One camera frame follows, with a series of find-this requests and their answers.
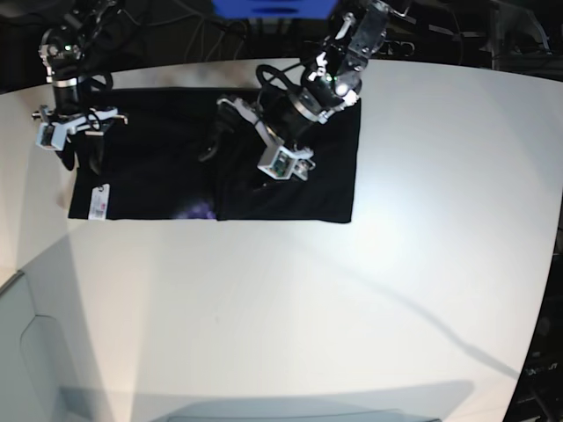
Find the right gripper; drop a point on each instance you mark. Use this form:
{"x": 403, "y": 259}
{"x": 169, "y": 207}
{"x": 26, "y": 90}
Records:
{"x": 70, "y": 104}

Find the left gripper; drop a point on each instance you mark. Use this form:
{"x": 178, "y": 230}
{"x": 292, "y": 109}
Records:
{"x": 277, "y": 123}

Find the black T-shirt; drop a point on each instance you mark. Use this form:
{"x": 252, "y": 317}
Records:
{"x": 169, "y": 162}

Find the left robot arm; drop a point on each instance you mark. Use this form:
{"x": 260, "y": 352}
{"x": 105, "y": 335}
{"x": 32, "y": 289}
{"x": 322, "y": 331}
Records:
{"x": 331, "y": 82}

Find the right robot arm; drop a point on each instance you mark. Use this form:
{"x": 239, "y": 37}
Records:
{"x": 65, "y": 50}

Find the white clothing tag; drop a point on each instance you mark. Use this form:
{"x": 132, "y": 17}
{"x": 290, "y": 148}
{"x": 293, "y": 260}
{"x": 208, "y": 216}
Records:
{"x": 99, "y": 203}

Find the blue box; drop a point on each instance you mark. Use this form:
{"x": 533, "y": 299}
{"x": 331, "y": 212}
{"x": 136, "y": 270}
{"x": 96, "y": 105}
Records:
{"x": 310, "y": 9}

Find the black power strip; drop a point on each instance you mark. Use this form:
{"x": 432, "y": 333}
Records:
{"x": 394, "y": 49}

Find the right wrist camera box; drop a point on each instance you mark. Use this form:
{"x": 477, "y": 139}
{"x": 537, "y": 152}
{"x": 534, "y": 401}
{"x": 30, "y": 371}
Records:
{"x": 51, "y": 136}

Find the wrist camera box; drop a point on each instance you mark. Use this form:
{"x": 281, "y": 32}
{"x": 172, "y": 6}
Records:
{"x": 277, "y": 162}
{"x": 51, "y": 136}

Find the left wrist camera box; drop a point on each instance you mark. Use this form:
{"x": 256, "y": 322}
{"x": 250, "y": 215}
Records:
{"x": 277, "y": 162}

